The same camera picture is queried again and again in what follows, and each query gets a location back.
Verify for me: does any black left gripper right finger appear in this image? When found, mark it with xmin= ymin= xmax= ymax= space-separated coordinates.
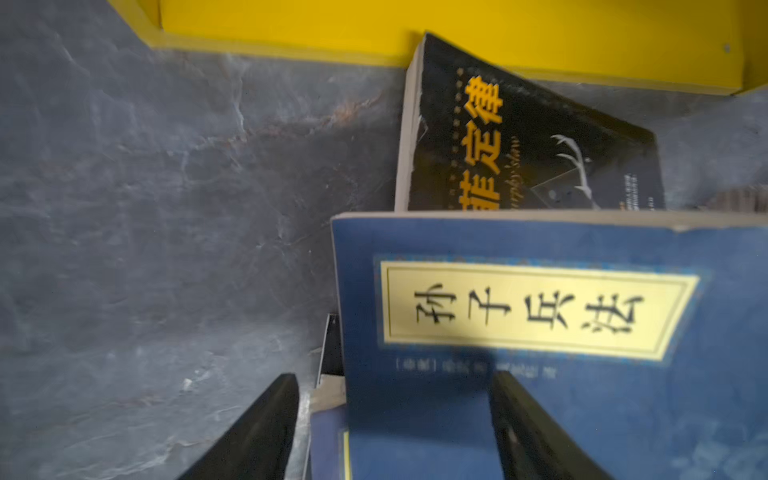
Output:
xmin=489 ymin=371 xmax=610 ymax=479

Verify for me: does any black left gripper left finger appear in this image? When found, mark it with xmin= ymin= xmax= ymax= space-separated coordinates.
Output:
xmin=180 ymin=373 xmax=300 ymax=480

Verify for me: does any blue book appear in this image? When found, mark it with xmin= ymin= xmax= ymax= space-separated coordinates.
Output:
xmin=304 ymin=374 xmax=351 ymax=480

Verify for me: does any blue book Sunzi label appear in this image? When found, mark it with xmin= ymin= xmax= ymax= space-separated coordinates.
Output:
xmin=331 ymin=210 xmax=767 ymax=479

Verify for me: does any black book orange title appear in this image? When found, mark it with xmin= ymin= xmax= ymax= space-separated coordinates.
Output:
xmin=394 ymin=34 xmax=665 ymax=211

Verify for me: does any yellow wooden bookshelf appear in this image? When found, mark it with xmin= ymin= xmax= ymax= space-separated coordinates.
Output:
xmin=114 ymin=0 xmax=767 ymax=95

